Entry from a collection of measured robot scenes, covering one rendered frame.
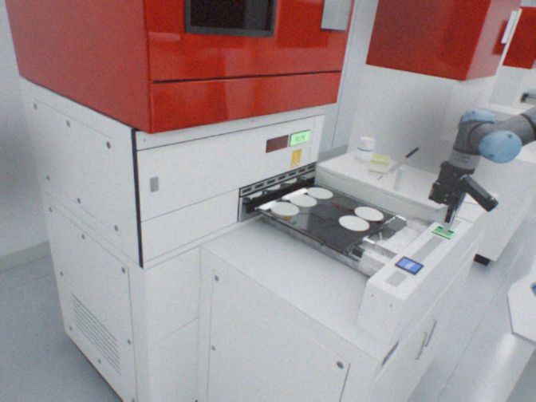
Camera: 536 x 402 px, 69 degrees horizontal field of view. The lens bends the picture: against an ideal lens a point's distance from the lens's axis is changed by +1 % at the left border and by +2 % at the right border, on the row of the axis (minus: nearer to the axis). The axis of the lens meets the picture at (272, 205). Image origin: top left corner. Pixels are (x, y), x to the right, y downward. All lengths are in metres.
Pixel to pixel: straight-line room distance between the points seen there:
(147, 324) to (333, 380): 0.58
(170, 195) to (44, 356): 1.26
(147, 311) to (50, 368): 0.91
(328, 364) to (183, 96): 0.76
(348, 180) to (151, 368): 0.97
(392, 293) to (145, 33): 0.77
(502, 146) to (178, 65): 0.76
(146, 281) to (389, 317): 0.67
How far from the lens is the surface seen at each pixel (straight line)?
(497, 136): 1.04
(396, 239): 1.33
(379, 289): 0.95
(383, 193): 1.49
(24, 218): 2.66
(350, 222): 1.32
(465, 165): 1.17
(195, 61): 0.97
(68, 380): 2.03
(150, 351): 1.37
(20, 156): 2.52
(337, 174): 1.56
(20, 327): 2.34
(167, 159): 1.04
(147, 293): 1.21
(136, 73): 0.94
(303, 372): 1.16
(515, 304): 1.35
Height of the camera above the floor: 1.50
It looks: 26 degrees down
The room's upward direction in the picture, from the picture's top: 7 degrees clockwise
